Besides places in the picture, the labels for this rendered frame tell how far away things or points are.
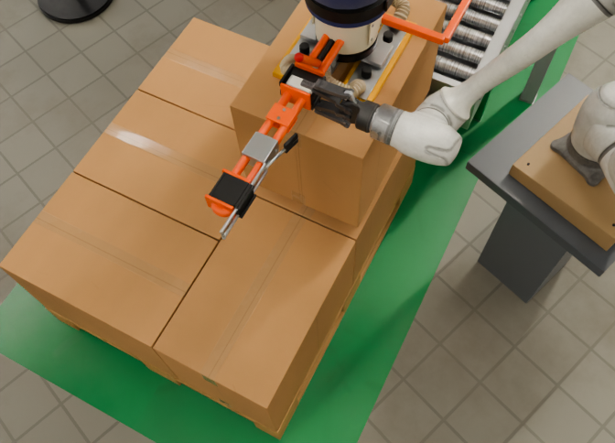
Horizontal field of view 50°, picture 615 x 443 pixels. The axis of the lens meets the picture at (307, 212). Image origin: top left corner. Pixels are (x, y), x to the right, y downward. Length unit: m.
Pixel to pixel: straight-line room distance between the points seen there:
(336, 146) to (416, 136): 0.26
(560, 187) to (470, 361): 0.87
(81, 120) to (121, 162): 0.90
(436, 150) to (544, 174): 0.55
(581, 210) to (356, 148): 0.67
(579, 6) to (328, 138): 0.68
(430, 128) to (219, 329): 0.92
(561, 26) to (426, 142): 0.37
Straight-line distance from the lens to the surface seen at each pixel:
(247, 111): 1.79
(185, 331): 2.05
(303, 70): 1.68
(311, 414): 2.50
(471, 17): 2.73
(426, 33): 1.78
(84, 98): 3.32
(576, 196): 2.00
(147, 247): 2.19
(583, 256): 2.01
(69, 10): 3.69
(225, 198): 1.48
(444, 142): 1.54
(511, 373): 2.62
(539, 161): 2.04
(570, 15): 1.43
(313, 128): 1.75
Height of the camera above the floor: 2.46
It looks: 62 degrees down
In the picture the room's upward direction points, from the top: 4 degrees counter-clockwise
